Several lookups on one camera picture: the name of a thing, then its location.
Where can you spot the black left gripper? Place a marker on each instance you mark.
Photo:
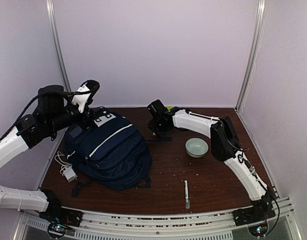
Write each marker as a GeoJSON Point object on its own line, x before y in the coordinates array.
{"type": "Point", "coordinates": [88, 113]}

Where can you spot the navy blue student backpack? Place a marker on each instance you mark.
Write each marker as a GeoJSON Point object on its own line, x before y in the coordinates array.
{"type": "Point", "coordinates": [110, 151]}

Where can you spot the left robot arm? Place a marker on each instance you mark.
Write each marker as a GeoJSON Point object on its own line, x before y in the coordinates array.
{"type": "Point", "coordinates": [51, 110]}

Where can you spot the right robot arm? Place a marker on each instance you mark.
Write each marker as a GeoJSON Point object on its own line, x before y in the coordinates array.
{"type": "Point", "coordinates": [226, 148]}

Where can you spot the pale blue ceramic bowl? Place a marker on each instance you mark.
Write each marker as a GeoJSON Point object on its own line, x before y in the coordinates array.
{"type": "Point", "coordinates": [196, 147]}

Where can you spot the white green marker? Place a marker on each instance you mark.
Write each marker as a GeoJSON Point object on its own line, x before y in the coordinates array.
{"type": "Point", "coordinates": [186, 192]}

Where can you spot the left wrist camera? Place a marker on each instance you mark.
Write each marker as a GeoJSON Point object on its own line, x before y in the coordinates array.
{"type": "Point", "coordinates": [84, 94]}

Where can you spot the white charger with cable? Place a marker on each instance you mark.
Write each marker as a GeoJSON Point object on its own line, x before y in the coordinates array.
{"type": "Point", "coordinates": [66, 168]}

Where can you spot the left aluminium corner post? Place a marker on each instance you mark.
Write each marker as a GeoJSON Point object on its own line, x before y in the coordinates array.
{"type": "Point", "coordinates": [57, 44]}

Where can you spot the aluminium corner post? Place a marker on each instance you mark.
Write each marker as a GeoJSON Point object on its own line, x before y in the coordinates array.
{"type": "Point", "coordinates": [251, 63]}
{"type": "Point", "coordinates": [57, 44]}

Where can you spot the aluminium front rail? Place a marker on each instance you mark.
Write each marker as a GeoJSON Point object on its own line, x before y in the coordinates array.
{"type": "Point", "coordinates": [213, 225]}

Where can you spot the right aluminium corner post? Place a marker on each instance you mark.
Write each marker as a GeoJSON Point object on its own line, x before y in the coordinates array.
{"type": "Point", "coordinates": [251, 63]}

